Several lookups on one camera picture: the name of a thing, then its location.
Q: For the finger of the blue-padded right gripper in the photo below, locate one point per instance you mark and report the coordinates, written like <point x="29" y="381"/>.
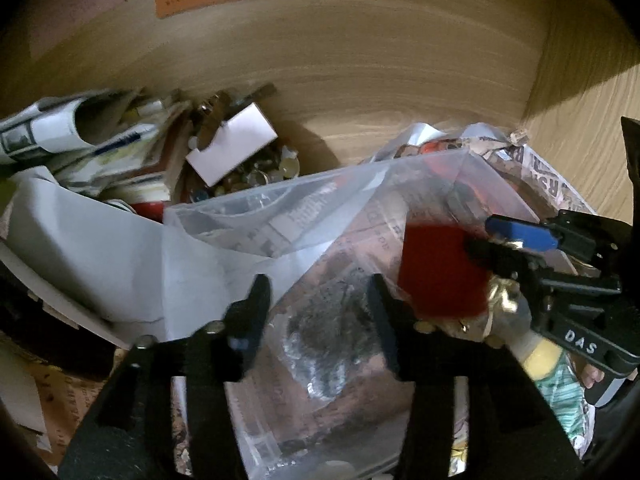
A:
<point x="531" y="235"/>

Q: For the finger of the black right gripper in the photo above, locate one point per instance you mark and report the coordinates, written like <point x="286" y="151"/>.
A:
<point x="501" y="259"/>

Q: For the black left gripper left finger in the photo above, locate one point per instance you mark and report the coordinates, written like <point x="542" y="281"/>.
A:
<point x="244" y="324"/>

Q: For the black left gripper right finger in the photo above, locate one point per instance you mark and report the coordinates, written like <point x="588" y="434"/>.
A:
<point x="394" y="324"/>

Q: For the green and yellow sock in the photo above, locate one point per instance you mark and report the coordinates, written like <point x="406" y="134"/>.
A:
<point x="552" y="371"/>

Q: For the person's right hand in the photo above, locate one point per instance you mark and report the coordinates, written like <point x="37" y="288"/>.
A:
<point x="590" y="376"/>

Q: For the gold ribbon bow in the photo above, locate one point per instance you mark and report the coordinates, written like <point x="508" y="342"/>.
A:
<point x="494" y="326"/>

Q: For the clear plastic storage box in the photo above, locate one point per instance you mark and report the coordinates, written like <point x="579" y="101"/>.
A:
<point x="319" y="401"/>

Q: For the white plastic bag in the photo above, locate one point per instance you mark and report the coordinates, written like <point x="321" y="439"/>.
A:
<point x="121" y="275"/>

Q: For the small white card box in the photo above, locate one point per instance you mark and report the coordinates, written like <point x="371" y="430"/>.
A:
<point x="237" y="140"/>

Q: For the rolled newspaper stack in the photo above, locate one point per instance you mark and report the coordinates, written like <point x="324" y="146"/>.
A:
<point x="91" y="140"/>

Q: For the pink paper note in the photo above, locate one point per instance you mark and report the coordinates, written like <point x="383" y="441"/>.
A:
<point x="51" y="21"/>

